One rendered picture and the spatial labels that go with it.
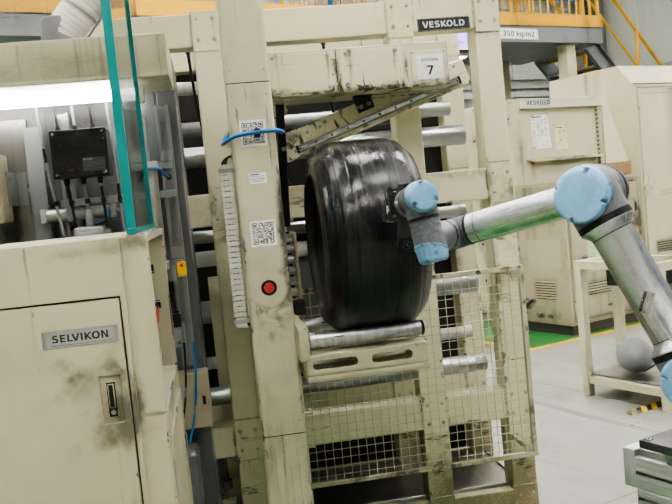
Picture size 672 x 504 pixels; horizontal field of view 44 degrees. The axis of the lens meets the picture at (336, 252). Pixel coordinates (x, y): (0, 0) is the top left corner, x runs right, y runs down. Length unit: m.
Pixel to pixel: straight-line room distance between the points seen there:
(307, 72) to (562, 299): 4.59
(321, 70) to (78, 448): 1.47
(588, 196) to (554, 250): 5.23
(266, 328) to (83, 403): 0.81
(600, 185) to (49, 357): 1.15
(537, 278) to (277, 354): 4.87
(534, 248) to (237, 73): 4.97
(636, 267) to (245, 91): 1.23
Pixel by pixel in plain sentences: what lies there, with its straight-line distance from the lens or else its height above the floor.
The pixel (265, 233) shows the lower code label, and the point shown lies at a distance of 2.40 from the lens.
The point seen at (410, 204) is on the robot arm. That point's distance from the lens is 1.90.
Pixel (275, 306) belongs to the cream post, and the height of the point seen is 1.00.
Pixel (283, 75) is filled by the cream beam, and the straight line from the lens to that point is 2.70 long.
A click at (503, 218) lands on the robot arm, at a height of 1.22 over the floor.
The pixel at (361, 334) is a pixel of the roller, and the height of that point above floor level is 0.90.
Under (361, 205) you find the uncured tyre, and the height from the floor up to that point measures 1.27.
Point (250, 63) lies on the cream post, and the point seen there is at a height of 1.71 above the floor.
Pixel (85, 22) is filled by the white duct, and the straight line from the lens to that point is 2.78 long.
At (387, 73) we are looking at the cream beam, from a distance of 2.75.
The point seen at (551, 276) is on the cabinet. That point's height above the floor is 0.48.
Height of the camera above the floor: 1.31
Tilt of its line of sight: 4 degrees down
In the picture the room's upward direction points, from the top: 6 degrees counter-clockwise
